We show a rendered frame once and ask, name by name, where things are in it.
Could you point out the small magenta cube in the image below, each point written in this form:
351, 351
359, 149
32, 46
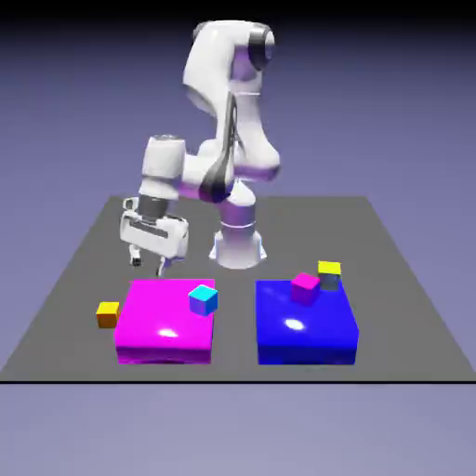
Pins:
305, 289

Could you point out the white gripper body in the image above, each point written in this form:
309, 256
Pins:
154, 235

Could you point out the small yellow cube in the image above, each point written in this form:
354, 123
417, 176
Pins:
329, 275

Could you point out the large magenta box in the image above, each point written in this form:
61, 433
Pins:
165, 319

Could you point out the small cyan cube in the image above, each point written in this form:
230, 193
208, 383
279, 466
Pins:
203, 299

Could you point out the large blue box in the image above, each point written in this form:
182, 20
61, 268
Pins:
305, 327

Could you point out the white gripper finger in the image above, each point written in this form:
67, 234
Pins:
135, 256
163, 265

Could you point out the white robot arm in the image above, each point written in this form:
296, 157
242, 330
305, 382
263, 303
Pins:
227, 111

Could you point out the small orange cube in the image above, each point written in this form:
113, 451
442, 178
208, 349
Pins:
108, 314

